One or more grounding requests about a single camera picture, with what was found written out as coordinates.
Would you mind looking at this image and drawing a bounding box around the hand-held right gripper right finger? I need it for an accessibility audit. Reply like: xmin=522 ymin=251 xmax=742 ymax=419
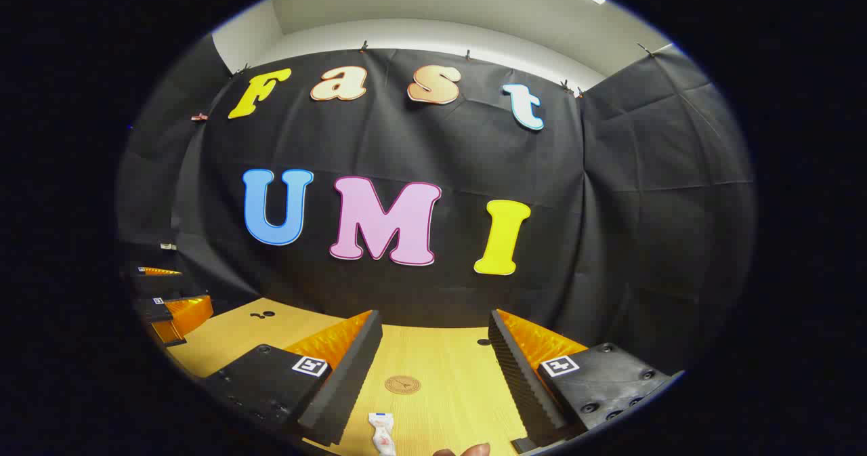
xmin=488 ymin=309 xmax=685 ymax=453

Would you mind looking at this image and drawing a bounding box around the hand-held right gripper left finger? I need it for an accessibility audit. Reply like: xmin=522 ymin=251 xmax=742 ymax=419
xmin=202 ymin=310 xmax=383 ymax=447

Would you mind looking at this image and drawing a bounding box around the white toothpaste tube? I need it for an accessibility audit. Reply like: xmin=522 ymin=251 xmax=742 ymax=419
xmin=368 ymin=412 xmax=398 ymax=456

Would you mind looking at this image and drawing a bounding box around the wooden desktop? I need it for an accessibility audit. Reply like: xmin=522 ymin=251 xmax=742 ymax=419
xmin=166 ymin=298 xmax=590 ymax=456

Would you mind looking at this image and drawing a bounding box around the black backdrop cloth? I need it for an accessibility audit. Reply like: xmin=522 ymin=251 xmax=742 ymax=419
xmin=115 ymin=33 xmax=757 ymax=375

